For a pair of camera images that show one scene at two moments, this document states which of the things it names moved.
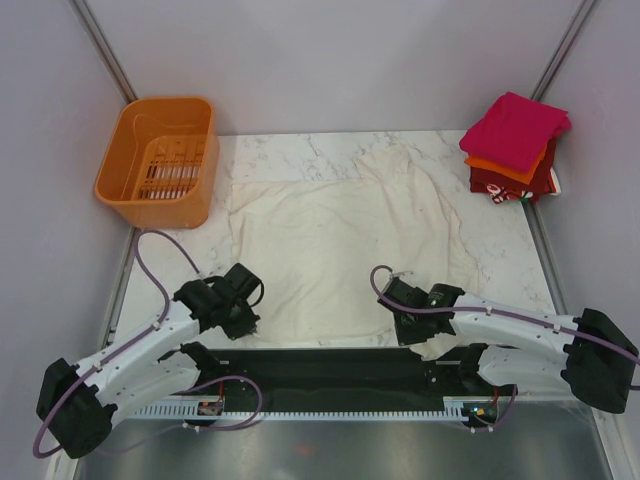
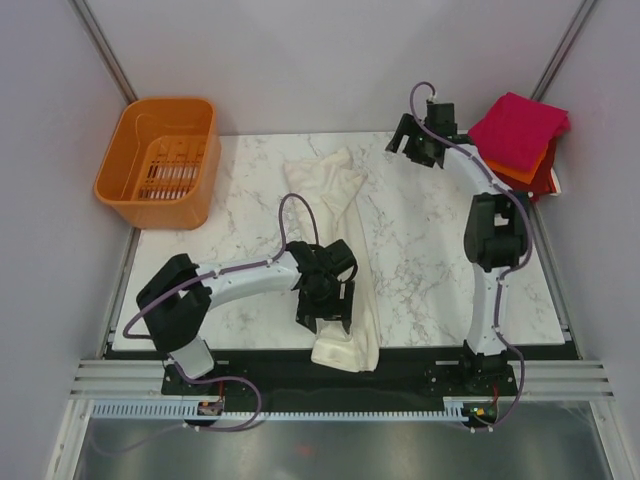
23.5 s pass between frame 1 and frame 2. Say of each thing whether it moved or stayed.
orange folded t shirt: stayed
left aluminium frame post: stayed
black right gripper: moved
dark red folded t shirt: stayed
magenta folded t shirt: stayed
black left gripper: moved
